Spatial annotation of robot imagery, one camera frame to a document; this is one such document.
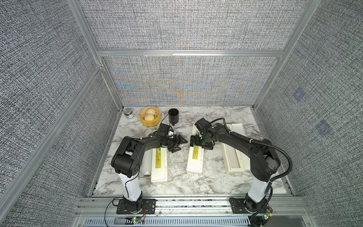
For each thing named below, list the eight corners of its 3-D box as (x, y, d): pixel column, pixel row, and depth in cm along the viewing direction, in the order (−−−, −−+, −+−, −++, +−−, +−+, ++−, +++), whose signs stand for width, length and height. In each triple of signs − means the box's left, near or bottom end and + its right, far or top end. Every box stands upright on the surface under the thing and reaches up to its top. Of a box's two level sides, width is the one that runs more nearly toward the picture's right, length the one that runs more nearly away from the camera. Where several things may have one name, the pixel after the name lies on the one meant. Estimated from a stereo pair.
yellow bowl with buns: (138, 126, 108) (136, 122, 104) (142, 110, 119) (141, 106, 115) (159, 126, 108) (158, 122, 104) (161, 110, 119) (160, 106, 115)
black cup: (168, 127, 109) (167, 119, 101) (169, 116, 116) (168, 108, 108) (178, 127, 109) (178, 119, 101) (178, 116, 116) (178, 108, 108)
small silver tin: (124, 119, 114) (121, 115, 110) (126, 112, 119) (124, 108, 115) (132, 119, 114) (131, 115, 110) (134, 112, 119) (133, 108, 115)
